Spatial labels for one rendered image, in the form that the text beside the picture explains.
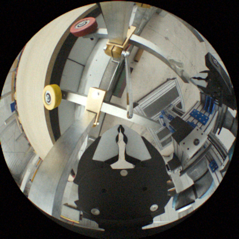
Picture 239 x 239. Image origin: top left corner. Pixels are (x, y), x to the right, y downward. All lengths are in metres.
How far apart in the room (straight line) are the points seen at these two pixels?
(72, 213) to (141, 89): 1.32
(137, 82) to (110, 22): 1.00
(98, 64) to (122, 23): 0.36
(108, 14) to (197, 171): 0.58
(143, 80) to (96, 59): 0.81
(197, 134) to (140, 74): 1.00
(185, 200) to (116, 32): 0.65
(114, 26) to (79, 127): 0.22
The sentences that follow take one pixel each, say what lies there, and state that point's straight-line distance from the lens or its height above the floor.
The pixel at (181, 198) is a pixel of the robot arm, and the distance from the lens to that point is 0.51.
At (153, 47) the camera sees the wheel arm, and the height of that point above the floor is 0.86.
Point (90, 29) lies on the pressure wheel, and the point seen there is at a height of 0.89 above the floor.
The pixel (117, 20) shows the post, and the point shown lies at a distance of 0.15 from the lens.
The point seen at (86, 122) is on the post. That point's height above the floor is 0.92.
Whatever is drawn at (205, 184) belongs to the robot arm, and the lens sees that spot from 0.51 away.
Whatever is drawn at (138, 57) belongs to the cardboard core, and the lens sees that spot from 1.12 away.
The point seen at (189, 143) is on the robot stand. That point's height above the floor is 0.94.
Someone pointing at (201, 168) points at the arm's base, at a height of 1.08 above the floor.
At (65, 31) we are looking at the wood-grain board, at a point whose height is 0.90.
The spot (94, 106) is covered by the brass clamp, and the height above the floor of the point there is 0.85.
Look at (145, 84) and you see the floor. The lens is 1.13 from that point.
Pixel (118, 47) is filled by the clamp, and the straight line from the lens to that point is 0.21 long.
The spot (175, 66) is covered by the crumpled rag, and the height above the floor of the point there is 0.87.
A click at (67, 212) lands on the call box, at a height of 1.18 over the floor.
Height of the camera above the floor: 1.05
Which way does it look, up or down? 63 degrees down
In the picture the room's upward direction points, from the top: 179 degrees clockwise
